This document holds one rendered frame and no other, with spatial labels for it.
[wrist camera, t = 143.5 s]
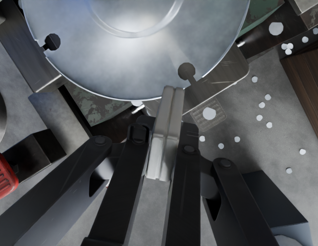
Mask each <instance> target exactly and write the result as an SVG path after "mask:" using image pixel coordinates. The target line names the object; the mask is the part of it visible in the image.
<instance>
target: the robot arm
mask: <svg viewBox="0 0 318 246"><path fill-rule="evenodd" d="M184 92H185V90H184V89H183V88H180V87H176V88H173V86H169V85H166V86H165V87H164V89H163V93H162V96H161V100H160V103H159V108H158V111H157V115H156V117H151V116H146V115H141V116H139V117H138V118H137V120H136V123H133V124H130V125H129V126H128V131H127V140H126V141H125V142H123V143H112V140H111V139H110V138H108V137H106V136H102V135H98V136H93V137H91V138H89V139H88V140H87V141H86V142H85V143H84V144H82V145H81V146H80V147H79V148H78V149H77V150H76V151H74V152H73V153H72V154H71V155H70V156H69V157H67V158H66V159H65V160H64V161H63V162H62V163H60V164H59V165H58V166H57V167H56V168H55V169H53V170H52V171H51V172H50V173H49V174H48V175H46V176H45V177H44V178H43V179H42V180H41V181H40V182H38V183H37V184H36V185H35V186H34V187H33V188H31V189H30V190H29V191H28V192H27V193H26V194H24V195H23V196H22V197H21V198H20V199H19V200H17V201H16V202H15V203H14V204H13V205H12V206H10V207H9V208H8V209H7V210H6V211H5V212H4V213H2V214H1V215H0V246H57V245H58V243H59V242H60V241H61V240H62V239H63V237H64V236H65V235H66V234H67V232H68V231H69V230H70V229H71V228H72V226H73V225H74V224H75V223H76V221H77V220H78V219H79V218H80V217H81V215H82V214H83V213H84V212H85V211H86V209H87V208H88V207H89V206H90V204H91V203H92V202H93V201H94V199H95V198H96V197H97V196H98V195H99V194H100V193H101V191H102V190H103V189H104V188H105V187H106V185H107V184H108V183H109V180H110V179H111V180H110V183H109V185H108V188H107V190H106V193H105V195H104V197H103V200H102V202H101V205H100V207H99V210H98V213H97V215H96V218H95V220H94V223H93V225H92V228H91V230H90V233H89V235H88V237H85V238H84V239H83V241H82V243H81V245H80V246H128V244H129V240H130V236H131V232H132V228H133V224H134V220H135V215H136V211H137V208H138V204H139V199H140V194H141V190H142V186H143V182H144V177H145V176H146V177H147V178H150V179H156V178H158V179H159V180H160V181H166V182H169V181H170V185H169V189H168V199H167V207H166V213H165V221H164V228H163V235H162V242H161V246H200V196H202V201H203V204H204V207H205V210H206V213H207V217H208V220H209V223H210V226H211V229H212V232H213V235H214V238H215V241H216V244H217V246H303V245H302V244H300V243H299V242H298V241H297V240H295V239H293V238H290V237H287V236H284V235H277V236H274V235H273V233H272V231H271V229H270V227H269V226H268V224H267V222H266V220H265V218H264V216H263V214H262V212H261V210H260V208H259V206H258V205H257V203H256V201H255V199H254V197H253V195H252V193H251V191H250V190H249V188H248V186H247V184H246V182H245V180H244V178H243V177H242V175H241V173H240V171H239V169H238V167H237V165H236V164H235V163H234V162H233V161H231V160H229V159H227V158H216V159H214V160H213V161H210V160H208V159H206V158H204V157H203V156H201V154H200V150H199V128H198V127H197V125H196V124H193V123H186V122H182V121H181V119H182V110H183V101H184Z"/></svg>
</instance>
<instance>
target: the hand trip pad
mask: <svg viewBox="0 0 318 246"><path fill-rule="evenodd" d="M18 185H19V180H18V178H17V176H16V174H15V173H14V171H13V169H12V168H11V166H10V165H9V163H8V162H7V160H6V159H5V158H4V156H3V155H2V154H1V153H0V199H1V198H3V197H5V196H6V195H8V194H9V193H11V192H13V191H14V190H15V189H16V188H17V187H18Z"/></svg>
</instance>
